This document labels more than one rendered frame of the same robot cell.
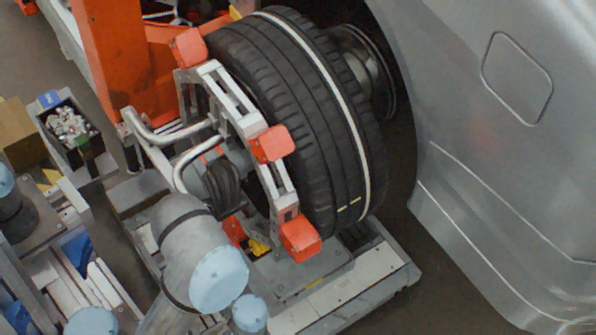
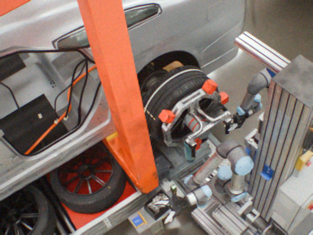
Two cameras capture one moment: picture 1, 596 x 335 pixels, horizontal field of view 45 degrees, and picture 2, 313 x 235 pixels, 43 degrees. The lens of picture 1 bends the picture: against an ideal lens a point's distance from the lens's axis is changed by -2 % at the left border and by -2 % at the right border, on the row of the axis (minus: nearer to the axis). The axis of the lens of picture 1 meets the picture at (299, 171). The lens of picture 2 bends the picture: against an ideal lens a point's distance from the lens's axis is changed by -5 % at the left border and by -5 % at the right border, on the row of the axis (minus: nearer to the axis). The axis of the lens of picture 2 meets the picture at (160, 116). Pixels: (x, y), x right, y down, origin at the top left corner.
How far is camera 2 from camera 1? 2.58 m
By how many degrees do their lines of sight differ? 43
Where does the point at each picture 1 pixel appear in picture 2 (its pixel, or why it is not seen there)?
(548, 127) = (225, 8)
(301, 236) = (223, 95)
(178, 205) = (259, 76)
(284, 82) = (190, 80)
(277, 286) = (204, 145)
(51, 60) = not seen: outside the picture
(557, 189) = (232, 15)
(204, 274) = not seen: hidden behind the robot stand
